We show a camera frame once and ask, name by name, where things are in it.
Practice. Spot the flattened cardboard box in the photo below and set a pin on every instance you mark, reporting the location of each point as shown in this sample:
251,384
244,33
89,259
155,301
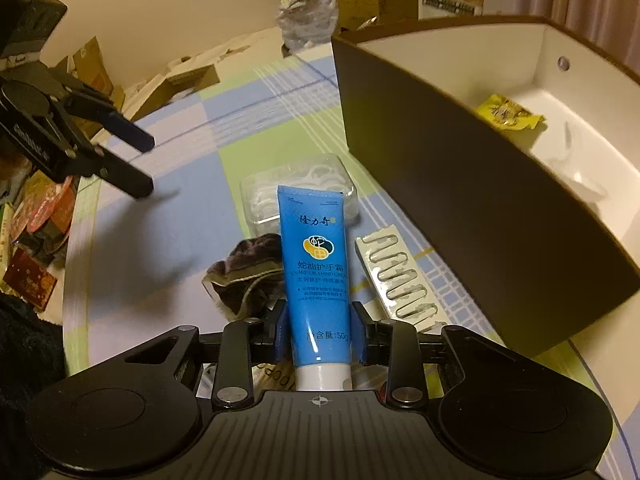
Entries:
175,82

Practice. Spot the checked tablecloth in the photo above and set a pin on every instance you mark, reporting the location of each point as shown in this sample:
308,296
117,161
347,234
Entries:
175,240

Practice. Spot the yellow snack packet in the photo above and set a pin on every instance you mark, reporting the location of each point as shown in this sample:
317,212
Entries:
507,112

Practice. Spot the crumpled clear plastic bag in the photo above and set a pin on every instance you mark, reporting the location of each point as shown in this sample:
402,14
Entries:
305,20

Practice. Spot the blue hand cream tube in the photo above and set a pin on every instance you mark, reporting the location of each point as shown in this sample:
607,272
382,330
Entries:
315,270

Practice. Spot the pile of colourful packets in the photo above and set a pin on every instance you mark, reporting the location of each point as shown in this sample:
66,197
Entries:
35,230

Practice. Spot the brown box with white inside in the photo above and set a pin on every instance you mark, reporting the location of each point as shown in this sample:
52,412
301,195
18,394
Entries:
450,185

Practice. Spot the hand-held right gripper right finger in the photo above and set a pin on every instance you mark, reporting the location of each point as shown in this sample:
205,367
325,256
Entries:
360,342

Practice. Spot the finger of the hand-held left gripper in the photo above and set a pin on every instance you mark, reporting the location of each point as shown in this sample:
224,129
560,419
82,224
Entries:
125,175
130,132

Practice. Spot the white printed carton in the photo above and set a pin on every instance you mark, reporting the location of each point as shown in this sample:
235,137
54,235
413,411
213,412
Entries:
450,5

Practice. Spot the folded cardboard sheet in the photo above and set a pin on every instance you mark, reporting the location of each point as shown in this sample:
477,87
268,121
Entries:
92,72

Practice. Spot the dark fleece clothing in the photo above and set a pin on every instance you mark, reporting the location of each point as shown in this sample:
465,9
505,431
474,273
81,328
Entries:
25,385

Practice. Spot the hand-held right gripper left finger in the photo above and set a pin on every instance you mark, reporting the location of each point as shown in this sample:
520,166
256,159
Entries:
280,332

